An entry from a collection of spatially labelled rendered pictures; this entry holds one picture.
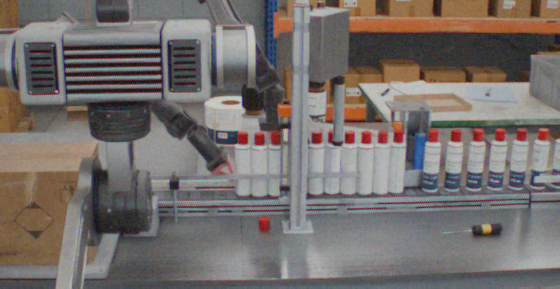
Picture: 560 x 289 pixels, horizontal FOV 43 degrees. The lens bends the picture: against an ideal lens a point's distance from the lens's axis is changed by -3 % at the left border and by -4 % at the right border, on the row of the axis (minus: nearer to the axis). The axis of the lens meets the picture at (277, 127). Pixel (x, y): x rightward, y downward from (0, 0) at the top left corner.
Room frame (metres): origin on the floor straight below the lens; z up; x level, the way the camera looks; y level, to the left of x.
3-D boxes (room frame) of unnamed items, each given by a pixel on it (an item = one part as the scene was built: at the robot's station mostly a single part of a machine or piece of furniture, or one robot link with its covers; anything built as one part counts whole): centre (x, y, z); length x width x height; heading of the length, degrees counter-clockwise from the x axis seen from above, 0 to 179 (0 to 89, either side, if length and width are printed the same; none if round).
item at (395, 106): (2.28, -0.43, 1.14); 0.14 x 0.11 x 0.01; 94
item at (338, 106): (2.07, -0.18, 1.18); 0.04 x 0.04 x 0.21
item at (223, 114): (2.73, 0.18, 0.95); 0.20 x 0.20 x 0.14
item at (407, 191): (2.16, -0.01, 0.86); 1.65 x 0.08 x 0.04; 94
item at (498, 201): (2.16, -0.01, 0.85); 1.65 x 0.11 x 0.05; 94
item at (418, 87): (3.84, -0.72, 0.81); 0.38 x 0.36 x 0.02; 95
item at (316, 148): (2.17, -0.12, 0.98); 0.05 x 0.05 x 0.20
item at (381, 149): (2.17, -0.33, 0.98); 0.05 x 0.05 x 0.20
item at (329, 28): (2.08, -0.12, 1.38); 0.17 x 0.10 x 0.19; 149
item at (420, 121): (2.28, -0.43, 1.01); 0.14 x 0.13 x 0.26; 94
